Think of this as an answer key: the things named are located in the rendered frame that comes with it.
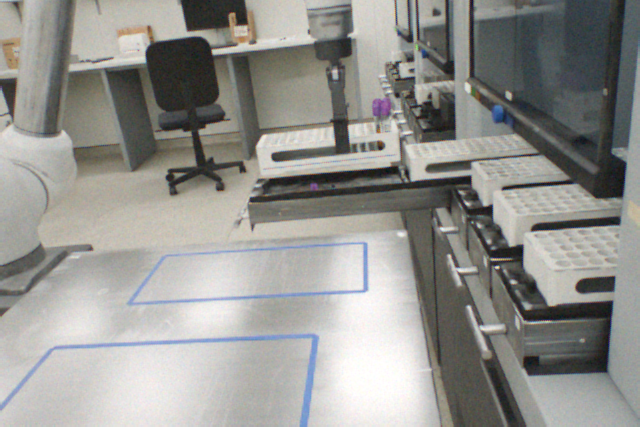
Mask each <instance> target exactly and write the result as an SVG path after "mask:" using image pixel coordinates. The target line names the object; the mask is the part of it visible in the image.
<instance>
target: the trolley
mask: <svg viewBox="0 0 640 427"><path fill-rule="evenodd" d="M0 427H443V423H442V417H441V411H440V406H439V400H438V394H437V389H436V383H435V378H434V372H433V367H432V362H431V356H430V350H429V345H428V339H427V334H426V328H425V322H424V317H423V311H422V305H421V300H420V295H419V290H418V284H417V278H416V273H415V267H414V261H413V256H412V251H411V246H410V240H409V234H408V230H394V231H379V232H365V233H351V234H336V235H322V236H307V237H293V238H278V239H263V240H250V241H235V242H220V243H206V244H191V245H176V246H161V247H148V248H133V249H118V250H103V251H88V252H73V253H71V254H70V255H69V256H68V257H67V258H66V259H65V260H64V261H63V262H61V263H60V264H59V265H58V266H57V267H56V268H55V269H54V270H53V271H52V272H50V273H49V274H48V275H47V276H46V277H45V278H44V279H43V280H42V281H39V282H38V283H37V284H36V285H35V286H34V287H33V288H32V289H31V290H29V291H28V292H27V293H26V294H25V295H24V296H23V297H22V298H21V299H20V300H18V301H17V302H16V303H15V304H14V305H13V306H12V307H11V308H10V309H9V310H7V311H6V312H5V313H4V314H3V315H2V316H1V317H0Z"/></svg>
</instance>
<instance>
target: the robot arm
mask: <svg viewBox="0 0 640 427"><path fill-rule="evenodd" d="M304 2H305V6H306V11H307V13H306V15H307V19H308V26H309V28H310V38H311V39H317V41H314V47H315V55H316V58H317V59H319V60H327V59H328V60H329V66H330V67H326V75H327V78H328V84H329V90H331V96H332V115H333V116H332V119H330V121H331V123H332V124H333V133H334V141H335V151H336V154H341V153H350V152H351V149H350V140H349V130H348V125H349V122H348V112H347V107H349V102H347V103H346V102H345V101H346V100H345V96H344V89H345V65H341V64H342V62H341V60H340V58H344V57H348V56H350V55H351V54H352V43H351V37H348V35H350V34H352V33H353V32H354V25H353V14H352V10H353V9H352V0H304ZM76 8H77V0H24V11H23V21H22V32H21V43H20V54H19V65H18V76H17V87H16V98H15V108H14V119H13V120H14V124H12V125H11V126H9V127H8V128H7V129H5V130H4V131H3V132H2V133H1V136H0V295H9V294H10V295H21V294H24V293H26V292H27V291H29V290H30V288H31V286H32V285H33V284H34V282H37V281H38V280H39V279H40V278H41V277H42V276H43V275H44V274H45V273H46V272H47V271H48V270H49V269H50V268H51V267H52V266H53V265H55V264H56V263H57V262H58V261H59V260H60V259H62V258H64V257H65V256H67V254H68V253H67V250H66V248H55V249H45V248H44V246H43V244H42V242H41V239H40V236H39V232H38V226H39V225H40V222H41V220H42V217H43V216H44V215H45V214H47V213H48V212H50V211H51V210H52V209H53V208H54V207H56V206H57V205H58V204H59V203H60V202H61V201H62V200H63V199H64V198H65V197H66V196H67V195H68V193H69V192H70V191H71V189H72V186H73V184H74V181H75V178H76V163H75V160H74V158H73V153H72V142H71V140H70V138H69V137H68V135H67V134H66V133H65V132H64V131H63V130H62V129H61V128H62V120H63V113H64V105H65V97H66V89H67V81H68V72H69V64H70V56H71V49H72V41H73V33H74V24H75V16H76Z"/></svg>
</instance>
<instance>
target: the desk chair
mask: <svg viewBox="0 0 640 427"><path fill-rule="evenodd" d="M145 61H146V65H147V69H148V73H149V78H150V81H151V85H152V89H153V94H154V98H155V102H156V104H157V106H158V107H159V108H160V109H161V110H163V111H166V112H162V113H160V114H159V115H158V127H159V128H161V130H155V132H158V131H167V132H170V131H176V130H182V131H183V132H184V133H186V132H191V134H192V139H193V146H194V151H195V159H196V164H197V166H191V167H180V168H171V169H168V170H167V174H166V176H165V179H166V181H168V182H169V183H168V186H169V187H168V189H169V194H170V195H173V193H174V195H175V194H177V190H176V186H175V185H177V184H179V183H182V182H184V181H186V180H188V179H191V178H193V177H195V176H197V175H200V174H202V175H206V176H208V177H209V178H211V179H213V180H215V181H217V182H218V183H215V189H216V191H220V190H221V191H224V183H223V182H220V181H222V179H221V177H220V176H219V175H216V174H215V173H214V172H213V171H217V170H222V169H227V168H232V167H238V166H239V171H240V174H243V173H242V172H243V171H244V173H247V172H246V167H245V165H244V161H234V162H226V163H217V164H215V163H214V157H210V158H208V159H207V160H206V157H205V153H204V150H203V146H202V141H201V139H200V135H199V130H202V129H206V125H209V124H214V123H219V122H222V121H230V120H231V119H225V120H224V117H225V111H224V110H223V109H222V107H221V106H220V104H217V103H214V102H215V101H216V100H217V98H218V96H219V89H218V83H217V77H216V71H215V66H214V60H213V54H212V48H211V45H210V43H209V41H208V40H207V39H206V38H204V37H202V36H196V35H194V36H188V37H181V38H174V39H166V40H159V41H155V42H152V43H150V44H149V45H148V46H147V47H146V50H145ZM174 174H183V175H181V176H179V177H177V178H175V175H174ZM174 178H175V179H174Z"/></svg>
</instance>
